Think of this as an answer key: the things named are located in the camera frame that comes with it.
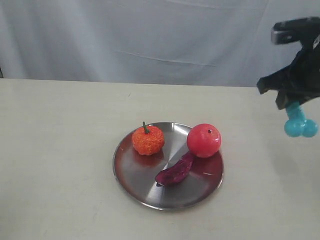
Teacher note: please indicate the red apple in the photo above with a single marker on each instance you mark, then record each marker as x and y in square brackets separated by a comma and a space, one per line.
[204, 140]

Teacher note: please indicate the purple sweet potato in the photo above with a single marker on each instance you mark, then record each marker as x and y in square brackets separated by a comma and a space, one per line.
[176, 173]

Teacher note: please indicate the round stainless steel plate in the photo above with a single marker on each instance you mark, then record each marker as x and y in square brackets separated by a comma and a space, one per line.
[137, 173]

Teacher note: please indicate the turquoise toy bone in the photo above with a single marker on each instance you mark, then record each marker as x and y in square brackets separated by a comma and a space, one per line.
[297, 124]

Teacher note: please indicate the white backdrop curtain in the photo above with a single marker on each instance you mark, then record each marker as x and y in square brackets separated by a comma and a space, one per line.
[185, 42]

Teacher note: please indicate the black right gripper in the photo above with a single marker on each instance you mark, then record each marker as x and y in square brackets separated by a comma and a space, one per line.
[299, 81]

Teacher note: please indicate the small orange pumpkin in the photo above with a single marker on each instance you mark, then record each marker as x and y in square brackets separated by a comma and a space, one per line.
[148, 139]

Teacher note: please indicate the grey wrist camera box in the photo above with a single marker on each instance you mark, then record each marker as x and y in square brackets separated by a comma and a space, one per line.
[303, 30]

